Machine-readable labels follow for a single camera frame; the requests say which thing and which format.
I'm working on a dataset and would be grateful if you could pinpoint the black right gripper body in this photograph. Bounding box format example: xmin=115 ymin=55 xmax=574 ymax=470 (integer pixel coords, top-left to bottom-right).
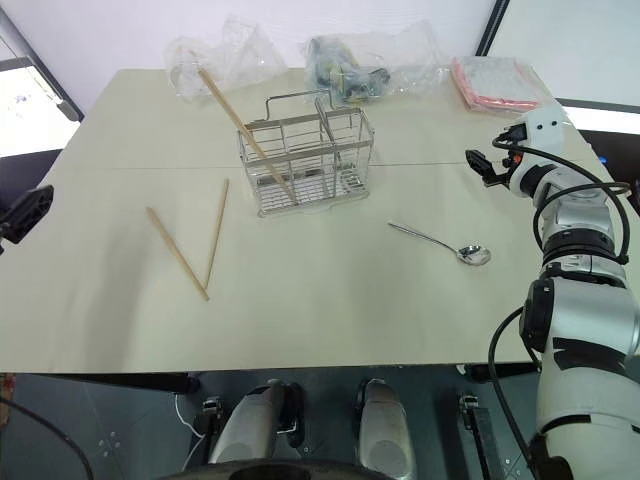
xmin=491 ymin=123 xmax=529 ymax=190

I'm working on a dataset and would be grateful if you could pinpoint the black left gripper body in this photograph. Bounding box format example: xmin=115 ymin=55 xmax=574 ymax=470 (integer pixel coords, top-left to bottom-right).
xmin=0 ymin=202 xmax=15 ymax=257

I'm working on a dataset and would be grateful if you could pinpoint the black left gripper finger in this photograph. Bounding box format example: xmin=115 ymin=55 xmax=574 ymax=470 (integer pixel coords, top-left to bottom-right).
xmin=3 ymin=184 xmax=55 ymax=246

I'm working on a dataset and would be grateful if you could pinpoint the stainless steel spoon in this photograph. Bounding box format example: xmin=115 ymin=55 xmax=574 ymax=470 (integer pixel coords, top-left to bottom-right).
xmin=386 ymin=221 xmax=493 ymax=270

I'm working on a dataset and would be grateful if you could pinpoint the stack of pink-edged bags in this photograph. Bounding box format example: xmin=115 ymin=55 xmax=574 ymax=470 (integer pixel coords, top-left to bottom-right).
xmin=450 ymin=55 xmax=545 ymax=116

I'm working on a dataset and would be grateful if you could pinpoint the black-framed white board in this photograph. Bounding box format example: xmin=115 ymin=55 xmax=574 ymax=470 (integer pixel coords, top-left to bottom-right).
xmin=0 ymin=0 xmax=85 ymax=157

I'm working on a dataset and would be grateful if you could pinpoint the black-framed white screen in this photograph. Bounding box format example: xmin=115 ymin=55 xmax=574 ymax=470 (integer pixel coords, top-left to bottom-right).
xmin=473 ymin=0 xmax=640 ymax=114

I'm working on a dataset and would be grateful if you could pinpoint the long wooden chopstick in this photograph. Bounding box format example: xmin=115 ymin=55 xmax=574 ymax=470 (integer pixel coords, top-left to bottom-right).
xmin=204 ymin=178 xmax=231 ymax=293
xmin=145 ymin=206 xmax=211 ymax=303
xmin=196 ymin=67 xmax=295 ymax=200

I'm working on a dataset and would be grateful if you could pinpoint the plastic bag with coloured items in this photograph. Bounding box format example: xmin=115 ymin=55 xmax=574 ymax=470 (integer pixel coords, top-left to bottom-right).
xmin=298 ymin=20 xmax=452 ymax=105

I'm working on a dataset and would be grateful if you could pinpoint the empty clear plastic bag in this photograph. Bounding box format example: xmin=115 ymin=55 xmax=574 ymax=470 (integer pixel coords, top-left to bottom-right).
xmin=163 ymin=13 xmax=287 ymax=104

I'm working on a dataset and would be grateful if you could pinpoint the silver right robot leg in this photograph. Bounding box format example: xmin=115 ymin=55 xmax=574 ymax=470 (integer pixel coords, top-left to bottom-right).
xmin=358 ymin=377 xmax=417 ymax=480

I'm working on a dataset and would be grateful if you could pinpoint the silver robot leg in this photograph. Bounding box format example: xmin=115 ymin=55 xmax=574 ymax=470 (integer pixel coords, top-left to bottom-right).
xmin=358 ymin=377 xmax=417 ymax=480
xmin=206 ymin=378 xmax=287 ymax=466

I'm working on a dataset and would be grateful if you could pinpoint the silver left robot leg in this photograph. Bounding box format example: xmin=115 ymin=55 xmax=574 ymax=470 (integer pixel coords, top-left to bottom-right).
xmin=206 ymin=378 xmax=287 ymax=466

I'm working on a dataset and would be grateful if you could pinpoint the dark rounded robot waist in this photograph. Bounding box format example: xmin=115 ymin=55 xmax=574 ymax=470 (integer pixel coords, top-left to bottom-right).
xmin=162 ymin=455 xmax=384 ymax=480

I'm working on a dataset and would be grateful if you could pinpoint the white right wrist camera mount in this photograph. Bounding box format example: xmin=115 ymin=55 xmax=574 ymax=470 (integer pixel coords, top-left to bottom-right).
xmin=510 ymin=105 xmax=572 ymax=152

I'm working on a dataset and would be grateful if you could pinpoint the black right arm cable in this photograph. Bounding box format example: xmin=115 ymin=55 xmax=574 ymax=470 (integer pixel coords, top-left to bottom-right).
xmin=487 ymin=133 xmax=632 ymax=480

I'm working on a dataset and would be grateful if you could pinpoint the metal wire cutlery basket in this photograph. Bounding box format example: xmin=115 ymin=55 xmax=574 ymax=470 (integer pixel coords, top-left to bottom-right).
xmin=235 ymin=91 xmax=378 ymax=219

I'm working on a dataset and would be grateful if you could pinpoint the black floor cable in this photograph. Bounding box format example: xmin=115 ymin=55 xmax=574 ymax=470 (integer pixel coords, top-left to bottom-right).
xmin=0 ymin=396 xmax=96 ymax=480

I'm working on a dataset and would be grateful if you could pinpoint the black metal stand bracket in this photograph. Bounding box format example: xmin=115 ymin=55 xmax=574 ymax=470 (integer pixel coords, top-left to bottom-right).
xmin=201 ymin=395 xmax=223 ymax=441
xmin=457 ymin=391 xmax=497 ymax=480

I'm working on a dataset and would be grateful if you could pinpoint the thin white floor cable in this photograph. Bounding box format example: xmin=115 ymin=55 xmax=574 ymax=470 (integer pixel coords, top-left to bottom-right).
xmin=174 ymin=393 xmax=207 ymax=454

